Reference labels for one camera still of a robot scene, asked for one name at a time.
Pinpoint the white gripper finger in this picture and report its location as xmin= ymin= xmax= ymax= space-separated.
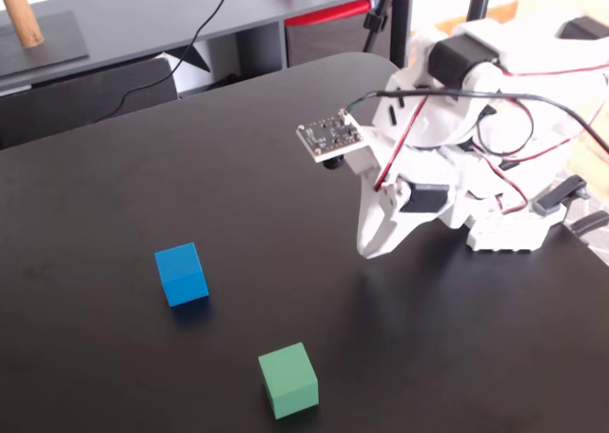
xmin=363 ymin=181 xmax=440 ymax=261
xmin=356 ymin=179 xmax=384 ymax=258

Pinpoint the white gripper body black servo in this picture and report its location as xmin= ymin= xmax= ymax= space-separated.
xmin=343 ymin=113 xmax=459 ymax=229

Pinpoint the green cube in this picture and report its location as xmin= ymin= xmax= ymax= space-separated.
xmin=257 ymin=342 xmax=320 ymax=421

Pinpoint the blue cube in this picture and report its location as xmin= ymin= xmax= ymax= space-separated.
xmin=153 ymin=242 xmax=210 ymax=308

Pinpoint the grey black table clamp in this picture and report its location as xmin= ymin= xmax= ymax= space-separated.
xmin=531 ymin=174 xmax=609 ymax=237

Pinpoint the dark fabric storage box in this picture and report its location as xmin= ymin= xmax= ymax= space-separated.
xmin=284 ymin=14 xmax=384 ymax=69
xmin=0 ymin=55 xmax=180 ymax=150

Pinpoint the black tripod leg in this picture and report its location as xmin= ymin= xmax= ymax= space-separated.
xmin=362 ymin=0 xmax=403 ymax=54

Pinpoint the red flat item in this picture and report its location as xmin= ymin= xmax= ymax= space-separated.
xmin=284 ymin=0 xmax=373 ymax=28

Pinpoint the black white triangle pattern item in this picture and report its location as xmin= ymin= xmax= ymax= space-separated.
xmin=158 ymin=42 xmax=214 ymax=97

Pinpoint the grey sideboard shelf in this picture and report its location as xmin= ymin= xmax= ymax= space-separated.
xmin=0 ymin=0 xmax=416 ymax=150

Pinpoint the wooden pole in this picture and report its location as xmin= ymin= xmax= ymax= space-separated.
xmin=0 ymin=0 xmax=45 ymax=49

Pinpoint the red servo wire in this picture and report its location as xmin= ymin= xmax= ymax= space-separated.
xmin=373 ymin=64 xmax=609 ymax=215

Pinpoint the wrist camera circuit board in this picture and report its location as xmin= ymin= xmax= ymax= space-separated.
xmin=296 ymin=110 xmax=365 ymax=170

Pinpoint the black camera cable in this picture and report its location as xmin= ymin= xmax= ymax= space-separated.
xmin=343 ymin=89 xmax=609 ymax=164

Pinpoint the thin black power cable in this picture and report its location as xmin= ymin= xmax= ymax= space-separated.
xmin=91 ymin=0 xmax=259 ymax=124

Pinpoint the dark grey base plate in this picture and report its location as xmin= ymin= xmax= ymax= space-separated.
xmin=0 ymin=10 xmax=91 ymax=78

